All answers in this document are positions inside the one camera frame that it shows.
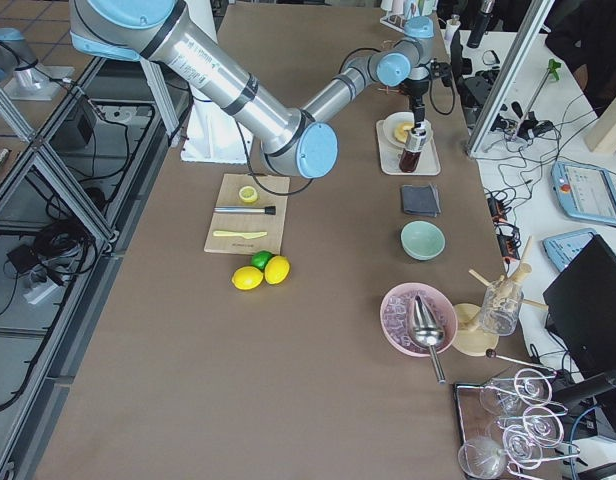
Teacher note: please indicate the pink ice bowl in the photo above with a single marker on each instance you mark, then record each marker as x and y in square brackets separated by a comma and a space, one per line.
[393, 315]

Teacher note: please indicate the yellow plastic knife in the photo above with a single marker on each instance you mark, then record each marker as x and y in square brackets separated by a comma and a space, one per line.
[239, 234]

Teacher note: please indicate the whole yellow lemon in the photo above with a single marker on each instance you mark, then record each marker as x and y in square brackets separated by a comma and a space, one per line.
[247, 278]
[276, 270]

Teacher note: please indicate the white round plate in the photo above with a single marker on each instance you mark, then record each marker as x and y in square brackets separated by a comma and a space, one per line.
[391, 122]

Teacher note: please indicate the wine glass rack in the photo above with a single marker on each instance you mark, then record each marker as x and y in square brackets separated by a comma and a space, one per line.
[509, 426]

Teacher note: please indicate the tea bottle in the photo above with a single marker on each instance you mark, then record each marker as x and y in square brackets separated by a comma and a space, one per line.
[415, 141]

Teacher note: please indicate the blue teach pendant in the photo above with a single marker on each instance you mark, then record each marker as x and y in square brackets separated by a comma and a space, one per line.
[585, 192]
[563, 248]

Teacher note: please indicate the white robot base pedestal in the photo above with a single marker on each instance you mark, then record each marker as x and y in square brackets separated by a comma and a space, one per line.
[212, 135]

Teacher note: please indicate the upper whole yellow lemon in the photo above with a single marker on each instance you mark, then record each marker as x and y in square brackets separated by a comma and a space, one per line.
[247, 278]

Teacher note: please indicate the bamboo cutting board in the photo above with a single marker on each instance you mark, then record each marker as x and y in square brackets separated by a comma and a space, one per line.
[273, 224]

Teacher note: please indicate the aluminium frame post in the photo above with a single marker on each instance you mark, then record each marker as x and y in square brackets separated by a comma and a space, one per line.
[536, 14]

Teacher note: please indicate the steel muddler black tip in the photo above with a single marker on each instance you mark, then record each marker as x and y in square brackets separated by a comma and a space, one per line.
[266, 210]

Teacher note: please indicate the grey folded cloth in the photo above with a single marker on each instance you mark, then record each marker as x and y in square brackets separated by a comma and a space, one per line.
[420, 200]

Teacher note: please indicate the mint green bowl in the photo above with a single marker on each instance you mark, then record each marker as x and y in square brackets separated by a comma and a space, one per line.
[422, 240]

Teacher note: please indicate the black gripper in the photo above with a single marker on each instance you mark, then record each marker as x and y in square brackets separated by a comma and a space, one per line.
[416, 91]

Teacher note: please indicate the steel ice scoop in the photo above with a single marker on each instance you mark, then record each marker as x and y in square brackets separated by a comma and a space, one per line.
[426, 333]

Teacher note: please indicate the copper wire bottle rack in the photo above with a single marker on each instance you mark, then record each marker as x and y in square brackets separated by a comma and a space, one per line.
[388, 90]

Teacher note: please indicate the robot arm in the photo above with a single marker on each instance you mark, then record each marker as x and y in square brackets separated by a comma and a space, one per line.
[15, 53]
[294, 142]

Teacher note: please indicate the lower whole yellow lemon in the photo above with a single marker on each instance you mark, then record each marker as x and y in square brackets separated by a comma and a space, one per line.
[276, 270]

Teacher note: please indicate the glass jar with sticks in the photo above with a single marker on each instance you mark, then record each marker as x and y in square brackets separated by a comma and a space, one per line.
[502, 301]

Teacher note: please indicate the cream tray with bunny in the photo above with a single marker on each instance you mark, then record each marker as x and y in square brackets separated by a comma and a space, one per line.
[389, 156]

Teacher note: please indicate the half lemon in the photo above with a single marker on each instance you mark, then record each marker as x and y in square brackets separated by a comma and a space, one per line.
[248, 194]

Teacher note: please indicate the glazed ring donut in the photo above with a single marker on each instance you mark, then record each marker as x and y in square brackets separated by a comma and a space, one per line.
[401, 131]

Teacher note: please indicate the green lime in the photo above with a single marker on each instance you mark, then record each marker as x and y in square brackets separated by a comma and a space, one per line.
[260, 259]

